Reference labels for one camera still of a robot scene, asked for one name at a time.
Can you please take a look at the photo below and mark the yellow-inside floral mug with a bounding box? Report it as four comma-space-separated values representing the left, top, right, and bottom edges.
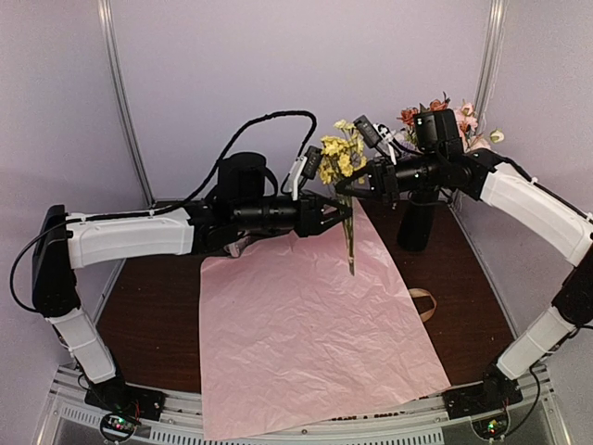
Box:
223, 236, 253, 258

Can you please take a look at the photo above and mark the yellow small flower bunch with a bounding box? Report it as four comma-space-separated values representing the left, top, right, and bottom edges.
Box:
318, 119, 368, 278

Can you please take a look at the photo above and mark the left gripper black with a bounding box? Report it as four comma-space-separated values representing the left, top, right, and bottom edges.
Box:
234, 188, 352, 237

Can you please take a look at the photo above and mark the right aluminium frame post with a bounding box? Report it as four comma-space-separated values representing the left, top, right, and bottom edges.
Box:
473, 0, 509, 131

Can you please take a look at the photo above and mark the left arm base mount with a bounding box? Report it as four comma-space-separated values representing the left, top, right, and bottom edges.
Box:
82, 375, 166, 444

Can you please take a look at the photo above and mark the left aluminium frame post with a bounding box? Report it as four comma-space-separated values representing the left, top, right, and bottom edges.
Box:
97, 0, 155, 207

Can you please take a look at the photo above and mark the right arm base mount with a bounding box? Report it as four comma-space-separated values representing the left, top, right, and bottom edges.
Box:
442, 385, 524, 441

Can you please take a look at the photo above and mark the black cylindrical vase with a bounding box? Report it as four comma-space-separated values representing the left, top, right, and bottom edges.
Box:
397, 189, 439, 252

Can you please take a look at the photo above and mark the pink wrapping paper sheet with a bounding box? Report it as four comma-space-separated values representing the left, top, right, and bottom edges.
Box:
199, 206, 449, 440

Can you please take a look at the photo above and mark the blue hydrangea flower bunch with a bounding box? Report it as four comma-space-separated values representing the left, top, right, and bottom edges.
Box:
392, 130, 421, 155

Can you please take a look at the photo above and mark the orange brown flower stem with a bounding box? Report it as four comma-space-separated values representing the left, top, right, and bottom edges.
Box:
397, 92, 450, 134

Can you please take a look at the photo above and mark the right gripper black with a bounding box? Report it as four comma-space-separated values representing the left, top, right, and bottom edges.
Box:
336, 149, 445, 204

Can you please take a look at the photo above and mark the aluminium frame post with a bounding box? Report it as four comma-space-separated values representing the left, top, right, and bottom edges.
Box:
473, 0, 509, 131
97, 0, 155, 207

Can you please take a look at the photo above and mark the tan satin ribbon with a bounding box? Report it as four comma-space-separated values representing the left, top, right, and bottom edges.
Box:
409, 287, 437, 323

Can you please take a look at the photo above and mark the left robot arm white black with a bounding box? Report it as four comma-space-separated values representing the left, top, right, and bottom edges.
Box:
25, 152, 352, 412

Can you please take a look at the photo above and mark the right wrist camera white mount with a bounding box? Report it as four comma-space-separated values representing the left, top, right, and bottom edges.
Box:
353, 115, 397, 165

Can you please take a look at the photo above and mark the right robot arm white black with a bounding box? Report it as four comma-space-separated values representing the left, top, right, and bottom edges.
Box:
335, 109, 592, 410

